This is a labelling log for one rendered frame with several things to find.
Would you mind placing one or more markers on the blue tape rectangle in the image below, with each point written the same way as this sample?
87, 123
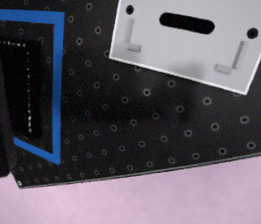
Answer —
56, 18

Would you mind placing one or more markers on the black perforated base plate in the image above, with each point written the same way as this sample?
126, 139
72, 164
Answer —
118, 119

